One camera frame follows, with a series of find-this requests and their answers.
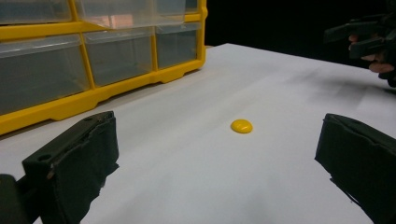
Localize clear plastic drawer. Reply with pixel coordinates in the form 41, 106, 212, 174
74, 0, 188, 30

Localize yellow round button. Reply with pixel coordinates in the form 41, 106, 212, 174
230, 119, 254, 134

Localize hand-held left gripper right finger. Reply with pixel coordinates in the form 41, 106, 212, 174
315, 113, 396, 224

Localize yellow organizer cabinet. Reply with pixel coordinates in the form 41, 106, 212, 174
0, 0, 208, 136

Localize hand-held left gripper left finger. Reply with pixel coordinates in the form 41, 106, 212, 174
21, 110, 120, 224

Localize set of clear drawers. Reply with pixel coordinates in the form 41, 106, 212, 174
0, 0, 202, 116

